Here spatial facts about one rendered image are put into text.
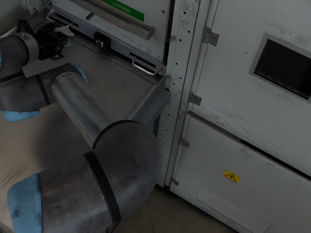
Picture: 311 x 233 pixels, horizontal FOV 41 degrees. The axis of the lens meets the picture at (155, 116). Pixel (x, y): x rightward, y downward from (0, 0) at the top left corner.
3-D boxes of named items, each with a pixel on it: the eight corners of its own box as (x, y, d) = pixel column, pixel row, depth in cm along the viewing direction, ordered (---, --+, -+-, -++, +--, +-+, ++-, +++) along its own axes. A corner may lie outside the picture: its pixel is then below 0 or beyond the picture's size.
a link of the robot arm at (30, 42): (2, 57, 117) (6, 27, 112) (14, 53, 121) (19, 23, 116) (26, 72, 115) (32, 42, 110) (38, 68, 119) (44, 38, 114)
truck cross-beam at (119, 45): (166, 77, 146) (167, 67, 141) (46, 14, 159) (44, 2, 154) (173, 69, 148) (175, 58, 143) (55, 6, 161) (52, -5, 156)
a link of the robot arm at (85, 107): (181, 137, 59) (72, 52, 118) (101, 173, 56) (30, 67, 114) (195, 200, 64) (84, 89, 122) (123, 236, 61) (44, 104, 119)
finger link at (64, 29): (80, 37, 134) (63, 43, 126) (66, 29, 135) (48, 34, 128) (83, 28, 132) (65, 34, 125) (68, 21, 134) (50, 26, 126)
